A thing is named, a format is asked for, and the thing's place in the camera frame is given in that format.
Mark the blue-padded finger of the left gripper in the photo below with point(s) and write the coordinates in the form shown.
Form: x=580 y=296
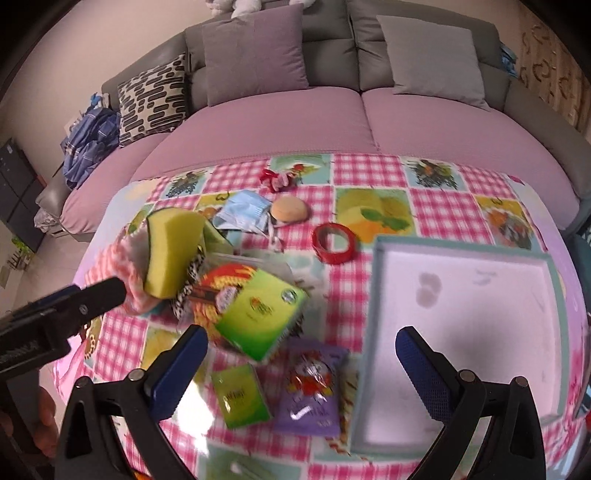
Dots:
x=55 y=298

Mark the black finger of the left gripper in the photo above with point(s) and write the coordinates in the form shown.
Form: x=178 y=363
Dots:
x=93 y=301

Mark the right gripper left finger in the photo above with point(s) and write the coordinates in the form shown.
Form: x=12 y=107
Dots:
x=170 y=374

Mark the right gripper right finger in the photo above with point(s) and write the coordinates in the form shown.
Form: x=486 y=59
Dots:
x=433 y=376

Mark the pink white striped cloth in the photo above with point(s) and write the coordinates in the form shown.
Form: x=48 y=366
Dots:
x=121 y=259

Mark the black white leopard scrunchie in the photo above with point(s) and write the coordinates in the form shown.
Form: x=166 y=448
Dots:
x=180 y=303

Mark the small green packet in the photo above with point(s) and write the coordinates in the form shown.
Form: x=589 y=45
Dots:
x=240 y=397

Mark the green tissue pack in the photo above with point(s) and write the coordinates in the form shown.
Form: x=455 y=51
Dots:
x=261 y=315

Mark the yellow green sponge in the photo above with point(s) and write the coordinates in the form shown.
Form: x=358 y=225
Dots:
x=174 y=237

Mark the purple cartoon snack packet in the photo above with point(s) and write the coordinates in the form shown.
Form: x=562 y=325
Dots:
x=309 y=402

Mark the red tape roll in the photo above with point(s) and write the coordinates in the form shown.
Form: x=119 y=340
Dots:
x=334 y=243

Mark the person's left hand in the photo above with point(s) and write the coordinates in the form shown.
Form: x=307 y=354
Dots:
x=46 y=433

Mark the white tray teal rim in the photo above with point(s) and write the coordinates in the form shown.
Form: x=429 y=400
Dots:
x=497 y=311

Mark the clear box orange label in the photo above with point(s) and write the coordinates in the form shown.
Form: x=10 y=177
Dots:
x=222 y=278

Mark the dark cabinet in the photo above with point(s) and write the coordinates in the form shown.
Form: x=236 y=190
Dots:
x=20 y=187

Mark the lime green cloth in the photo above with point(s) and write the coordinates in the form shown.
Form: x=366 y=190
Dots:
x=215 y=242

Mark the checkered fruit tablecloth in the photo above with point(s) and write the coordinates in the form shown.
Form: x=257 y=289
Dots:
x=371 y=195

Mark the blue plaid clothing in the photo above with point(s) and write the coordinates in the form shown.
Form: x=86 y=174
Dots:
x=93 y=137

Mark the blue face mask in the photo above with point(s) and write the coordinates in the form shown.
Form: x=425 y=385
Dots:
x=245 y=211

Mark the black white patterned cushion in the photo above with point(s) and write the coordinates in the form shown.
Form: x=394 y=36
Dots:
x=153 y=101

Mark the grey pink sofa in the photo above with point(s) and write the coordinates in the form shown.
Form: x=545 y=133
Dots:
x=350 y=106

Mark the mauve cushion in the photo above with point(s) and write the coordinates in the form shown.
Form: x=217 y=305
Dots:
x=259 y=53

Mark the grey cushion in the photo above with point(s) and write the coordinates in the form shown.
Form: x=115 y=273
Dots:
x=433 y=60

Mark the patterned beige curtain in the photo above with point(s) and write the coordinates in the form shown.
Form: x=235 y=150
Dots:
x=548 y=69

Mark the grey white plush toy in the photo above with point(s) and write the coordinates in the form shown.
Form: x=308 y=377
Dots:
x=258 y=9

